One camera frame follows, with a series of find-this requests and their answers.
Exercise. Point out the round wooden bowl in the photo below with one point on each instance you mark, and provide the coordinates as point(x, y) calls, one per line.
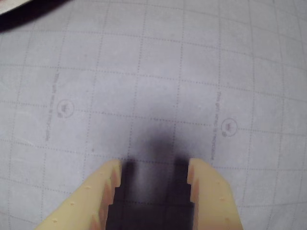
point(24, 16)

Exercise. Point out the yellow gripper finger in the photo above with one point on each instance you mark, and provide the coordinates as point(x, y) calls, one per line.
point(213, 203)
point(81, 206)

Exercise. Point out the grid-printed wrapping paper sheet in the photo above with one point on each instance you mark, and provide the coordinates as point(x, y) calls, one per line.
point(153, 72)

